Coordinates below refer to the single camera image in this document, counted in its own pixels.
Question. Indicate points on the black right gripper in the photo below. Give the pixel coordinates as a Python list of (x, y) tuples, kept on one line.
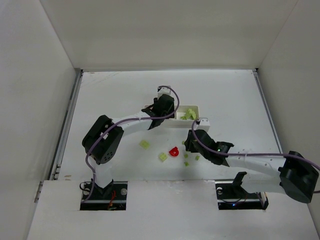
[(194, 141)]

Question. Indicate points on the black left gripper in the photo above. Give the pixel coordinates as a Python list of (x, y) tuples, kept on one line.
[(166, 104)]

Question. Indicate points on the green square lego plate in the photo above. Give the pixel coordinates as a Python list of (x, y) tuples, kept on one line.
[(162, 156), (144, 144)]

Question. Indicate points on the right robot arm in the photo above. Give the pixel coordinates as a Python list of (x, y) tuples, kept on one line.
[(289, 174)]

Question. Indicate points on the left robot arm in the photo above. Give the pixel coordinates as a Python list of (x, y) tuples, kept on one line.
[(103, 138)]

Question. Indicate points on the red round lego piece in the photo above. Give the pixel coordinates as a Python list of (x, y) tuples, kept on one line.
[(174, 152)]

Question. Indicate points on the white three-compartment tray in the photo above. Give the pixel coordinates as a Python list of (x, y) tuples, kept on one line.
[(180, 116)]

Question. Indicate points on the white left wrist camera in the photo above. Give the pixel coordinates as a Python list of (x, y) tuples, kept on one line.
[(163, 90)]

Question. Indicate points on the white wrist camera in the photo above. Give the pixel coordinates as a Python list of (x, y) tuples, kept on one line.
[(202, 123), (163, 90)]

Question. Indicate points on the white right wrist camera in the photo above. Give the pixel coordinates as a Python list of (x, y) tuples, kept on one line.
[(202, 123)]

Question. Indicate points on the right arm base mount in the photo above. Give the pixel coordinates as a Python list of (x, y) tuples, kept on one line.
[(231, 196)]

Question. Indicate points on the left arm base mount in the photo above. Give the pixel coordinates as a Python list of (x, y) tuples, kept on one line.
[(111, 198)]

